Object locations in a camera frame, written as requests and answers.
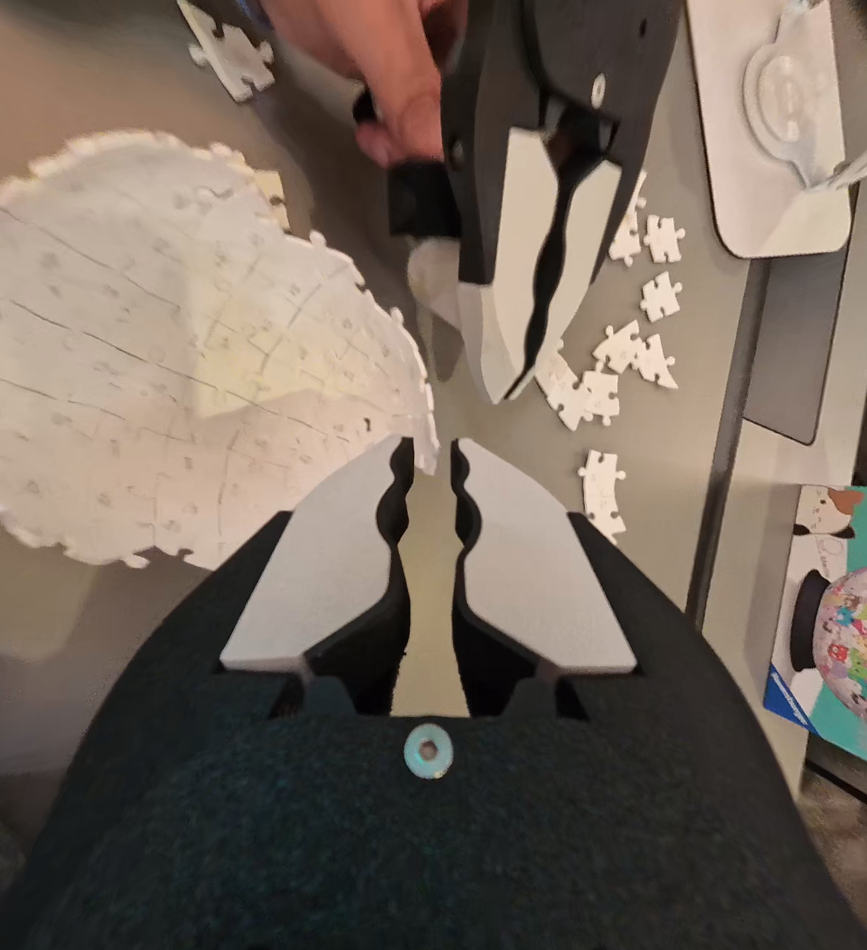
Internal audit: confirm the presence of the colourful puzzle ball shell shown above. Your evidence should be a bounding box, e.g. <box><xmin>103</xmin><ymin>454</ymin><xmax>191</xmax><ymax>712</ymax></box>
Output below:
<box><xmin>0</xmin><ymin>130</ymin><xmax>439</xmax><ymax>570</ymax></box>

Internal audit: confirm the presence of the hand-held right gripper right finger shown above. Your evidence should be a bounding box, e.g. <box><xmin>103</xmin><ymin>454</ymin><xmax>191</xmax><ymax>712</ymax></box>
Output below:
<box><xmin>450</xmin><ymin>436</ymin><xmax>638</xmax><ymax>719</ymax></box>

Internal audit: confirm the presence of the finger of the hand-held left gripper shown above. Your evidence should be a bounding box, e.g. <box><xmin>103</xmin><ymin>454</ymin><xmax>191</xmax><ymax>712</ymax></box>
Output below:
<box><xmin>508</xmin><ymin>165</ymin><xmax>641</xmax><ymax>403</ymax></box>
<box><xmin>457</xmin><ymin>125</ymin><xmax>562</xmax><ymax>405</ymax></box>

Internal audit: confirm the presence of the white puzzle piece top left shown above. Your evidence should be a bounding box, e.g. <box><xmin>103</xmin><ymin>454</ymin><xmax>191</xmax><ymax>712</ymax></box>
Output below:
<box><xmin>177</xmin><ymin>0</ymin><xmax>277</xmax><ymax>103</ymax></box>

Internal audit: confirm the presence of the dark grey pad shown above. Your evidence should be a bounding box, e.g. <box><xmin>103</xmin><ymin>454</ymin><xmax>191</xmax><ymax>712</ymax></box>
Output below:
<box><xmin>744</xmin><ymin>245</ymin><xmax>850</xmax><ymax>446</ymax></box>

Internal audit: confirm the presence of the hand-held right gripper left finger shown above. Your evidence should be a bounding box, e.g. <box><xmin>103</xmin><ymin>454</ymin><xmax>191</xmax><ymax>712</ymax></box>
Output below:
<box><xmin>218</xmin><ymin>436</ymin><xmax>415</xmax><ymax>717</ymax></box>

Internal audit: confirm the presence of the puzzle pieces group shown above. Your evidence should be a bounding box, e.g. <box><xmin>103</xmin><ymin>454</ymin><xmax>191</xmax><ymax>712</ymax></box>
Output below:
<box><xmin>533</xmin><ymin>171</ymin><xmax>688</xmax><ymax>546</ymax></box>

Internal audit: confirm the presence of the clear plastic holder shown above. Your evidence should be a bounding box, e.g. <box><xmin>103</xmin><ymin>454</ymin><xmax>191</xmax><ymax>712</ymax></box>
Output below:
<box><xmin>744</xmin><ymin>0</ymin><xmax>867</xmax><ymax>195</ymax></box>

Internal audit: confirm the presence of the puzzle ball cardboard box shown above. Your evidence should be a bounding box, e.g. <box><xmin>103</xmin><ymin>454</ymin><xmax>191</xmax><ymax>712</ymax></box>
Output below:
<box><xmin>764</xmin><ymin>486</ymin><xmax>867</xmax><ymax>782</ymax></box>

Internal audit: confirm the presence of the person's left hand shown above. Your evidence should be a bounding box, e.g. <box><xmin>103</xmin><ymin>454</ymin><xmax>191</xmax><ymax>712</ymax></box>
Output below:
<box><xmin>266</xmin><ymin>0</ymin><xmax>469</xmax><ymax>169</ymax></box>

